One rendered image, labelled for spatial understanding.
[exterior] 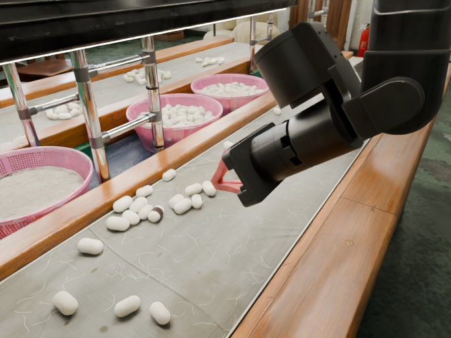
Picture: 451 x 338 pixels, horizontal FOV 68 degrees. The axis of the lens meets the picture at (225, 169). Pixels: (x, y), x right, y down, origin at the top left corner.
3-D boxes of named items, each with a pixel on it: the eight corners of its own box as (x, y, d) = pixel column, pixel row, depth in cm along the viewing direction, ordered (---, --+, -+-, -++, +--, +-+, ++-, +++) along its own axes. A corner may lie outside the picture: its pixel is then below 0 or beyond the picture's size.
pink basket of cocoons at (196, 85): (280, 106, 122) (283, 81, 117) (242, 132, 103) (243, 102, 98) (220, 94, 135) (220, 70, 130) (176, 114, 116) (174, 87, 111)
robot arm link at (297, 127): (362, 153, 29) (380, 133, 33) (323, 82, 29) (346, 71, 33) (298, 178, 34) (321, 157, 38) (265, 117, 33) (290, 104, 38)
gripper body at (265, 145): (216, 157, 36) (266, 129, 31) (262, 127, 43) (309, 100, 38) (247, 208, 37) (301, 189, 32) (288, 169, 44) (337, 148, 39)
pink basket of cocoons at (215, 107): (231, 125, 108) (231, 96, 103) (209, 166, 85) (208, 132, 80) (153, 118, 113) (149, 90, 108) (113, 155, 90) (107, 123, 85)
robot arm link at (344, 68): (433, 112, 24) (435, 92, 31) (355, -33, 23) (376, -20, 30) (294, 172, 31) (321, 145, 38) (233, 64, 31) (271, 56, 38)
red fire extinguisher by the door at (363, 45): (368, 59, 477) (376, 21, 452) (364, 62, 465) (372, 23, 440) (358, 58, 484) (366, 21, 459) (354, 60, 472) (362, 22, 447)
